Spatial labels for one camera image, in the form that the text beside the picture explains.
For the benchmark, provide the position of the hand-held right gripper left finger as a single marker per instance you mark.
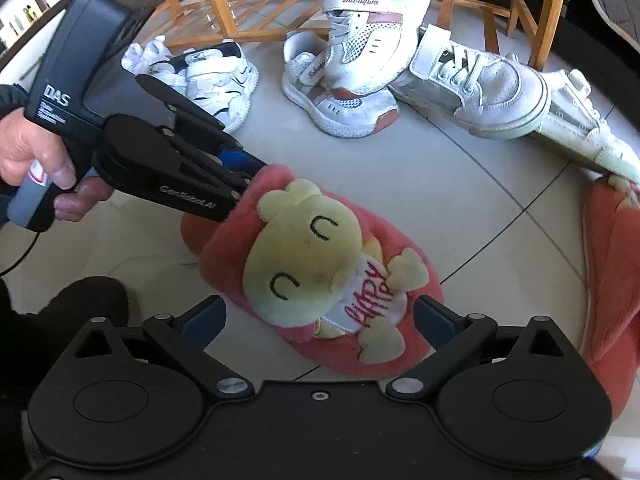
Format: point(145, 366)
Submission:
point(202, 322)

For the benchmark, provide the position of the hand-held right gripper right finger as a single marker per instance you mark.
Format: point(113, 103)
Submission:
point(435, 321)

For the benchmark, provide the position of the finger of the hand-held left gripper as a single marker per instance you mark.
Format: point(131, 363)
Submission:
point(239, 197)
point(245, 162)

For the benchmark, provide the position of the grey mesh dial sneaker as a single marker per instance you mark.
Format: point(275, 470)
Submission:
point(145, 57)

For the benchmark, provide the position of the pink plush duck slipper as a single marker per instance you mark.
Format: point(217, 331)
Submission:
point(310, 240)
point(615, 285)

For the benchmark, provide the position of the white mesh sneaker brown heel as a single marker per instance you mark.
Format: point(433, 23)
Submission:
point(380, 35)
point(340, 115)

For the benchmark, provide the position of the person's left hand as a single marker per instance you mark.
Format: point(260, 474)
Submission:
point(25, 145)

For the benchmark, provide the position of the white lace sneaker green lining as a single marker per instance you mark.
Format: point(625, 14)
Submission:
point(500, 90)

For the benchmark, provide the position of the grey quilted star blanket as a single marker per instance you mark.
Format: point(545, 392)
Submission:
point(620, 5)

